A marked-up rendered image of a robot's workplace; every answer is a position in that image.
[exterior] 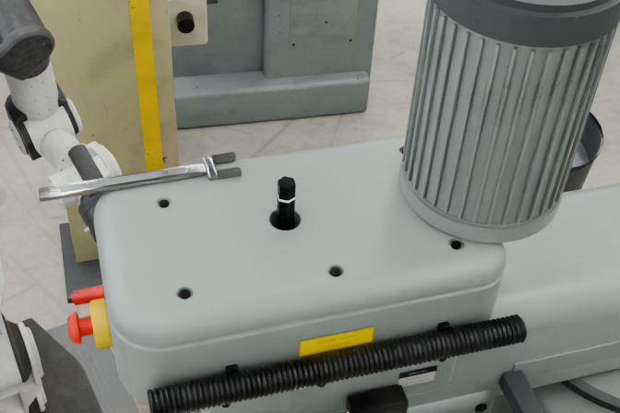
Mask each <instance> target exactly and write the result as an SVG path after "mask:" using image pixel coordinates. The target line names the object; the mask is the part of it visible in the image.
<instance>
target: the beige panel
mask: <svg viewBox="0 0 620 413"><path fill-rule="evenodd" d="M30 2H31V4H32V6H33V7H34V9H35V11H36V12H37V14H38V16H39V17H40V19H41V21H42V23H43V25H44V26H45V28H46V29H48V30H49V31H50V32H51V33H52V35H53V37H54V40H55V46H54V50H53V52H52V54H51V55H50V58H51V63H52V67H53V71H54V78H55V81H56V82H57V83H58V85H59V86H60V88H61V90H62V91H63V93H64V94H65V96H66V98H68V99H70V100H71V101H72V103H73V104H74V106H75V108H76V109H77V113H78V115H79V118H80V119H81V122H82V126H83V129H82V131H81V132H80V133H78V134H76V139H77V140H78V142H79V144H82V143H84V144H86V145H87V144H89V143H91V142H94V141H96V142H97V143H98V144H100V145H103V146H105V147H106V148H107V149H108V150H109V151H110V152H111V153H112V154H113V156H114V158H115V159H116V161H117V163H118V165H119V167H120V170H121V172H122V175H125V174H130V173H136V172H143V171H154V170H159V169H165V168H171V167H177V166H180V165H179V152H178V138H177V125H176V112H175V99H174V86H173V60H172V47H171V34H170V21H169V8H168V0H30ZM66 212H67V216H68V223H62V224H59V230H60V238H61V246H62V255H63V264H64V272H65V281H66V297H67V302H68V303H72V299H71V294H72V293H73V291H74V290H79V289H86V288H90V287H95V286H99V285H103V284H102V278H101V266H100V259H99V253H98V247H97V243H96V242H95V241H94V240H93V238H92V236H91V234H90V233H89V232H85V231H84V229H86V228H87V227H86V225H85V223H84V221H83V219H82V218H81V216H80V215H79V213H78V203H76V204H74V205H73V206H69V207H67V208H66Z"/></svg>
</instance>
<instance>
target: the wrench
mask: <svg viewBox="0 0 620 413"><path fill-rule="evenodd" d="M211 156H212V157H211ZM211 156H208V157H204V158H203V162H201V163H195V164H189V165H184V166H177V167H171V168H165V169H159V170H154V171H143V172H136V173H130V174H125V175H118V176H113V177H106V178H100V179H95V180H88V181H83V182H76V183H65V184H59V185H54V186H47V187H42V188H39V199H40V201H41V202H45V201H51V200H56V199H63V198H68V197H74V196H80V195H91V194H97V193H102V192H109V191H114V190H120V189H126V188H132V187H138V186H143V185H149V184H155V183H166V182H171V181H178V180H183V179H189V178H195V177H201V176H206V175H208V178H209V180H210V181H211V180H217V179H219V180H221V179H227V178H233V177H239V176H242V171H241V169H240V168H238V167H236V168H230V169H224V170H218V171H216V168H215V165H214V164H219V163H224V162H230V161H235V160H236V155H235V152H229V153H222V154H217V155H211Z"/></svg>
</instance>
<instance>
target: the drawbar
mask: <svg viewBox="0 0 620 413"><path fill-rule="evenodd" d="M295 185H296V184H295V181H294V179H293V178H291V177H287V176H284V177H282V178H280V179H279V180H278V195H277V224H276V229H278V230H293V224H294V205H295V199H294V200H292V201H291V202H290V203H285V202H281V201H279V199H281V200H285V201H290V200H291V199H293V198H295ZM278 196H279V198H278Z"/></svg>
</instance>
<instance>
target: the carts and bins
mask: <svg viewBox="0 0 620 413"><path fill-rule="evenodd" d="M601 141H602V145H603V132H602V127H601V125H600V124H599V122H598V120H597V119H596V117H595V116H594V115H593V114H592V113H591V112H590V113H589V116H588V119H587V122H586V124H585V127H584V130H583V134H582V137H581V139H580V142H579V145H578V150H577V153H576V156H575V158H574V161H573V164H572V167H571V170H570V173H569V175H568V178H567V181H566V187H565V190H564V192H570V191H575V190H580V189H582V187H583V184H584V183H585V181H586V179H587V176H588V174H589V172H590V168H591V166H592V164H593V162H594V160H595V159H597V158H598V156H599V154H600V152H601V150H602V149H601V150H600V152H599V154H598V151H599V149H600V147H601ZM597 154H598V155H597Z"/></svg>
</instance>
